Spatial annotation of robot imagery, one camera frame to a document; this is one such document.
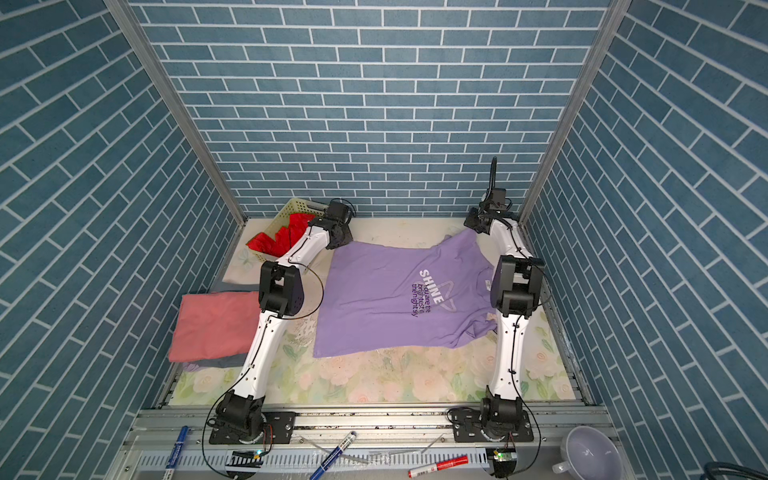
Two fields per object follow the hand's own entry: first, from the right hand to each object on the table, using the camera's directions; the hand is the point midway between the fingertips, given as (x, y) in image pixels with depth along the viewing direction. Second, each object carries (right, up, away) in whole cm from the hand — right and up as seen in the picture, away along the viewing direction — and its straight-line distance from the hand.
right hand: (470, 215), depth 107 cm
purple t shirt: (-31, -28, -9) cm, 43 cm away
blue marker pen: (-38, -57, -36) cm, 78 cm away
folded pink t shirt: (-78, -33, -23) cm, 88 cm away
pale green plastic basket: (-71, -1, +5) cm, 71 cm away
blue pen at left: (-78, -60, -38) cm, 106 cm away
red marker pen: (-21, -63, -40) cm, 77 cm away
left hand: (-47, -8, +7) cm, 48 cm away
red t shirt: (-68, -8, +2) cm, 68 cm away
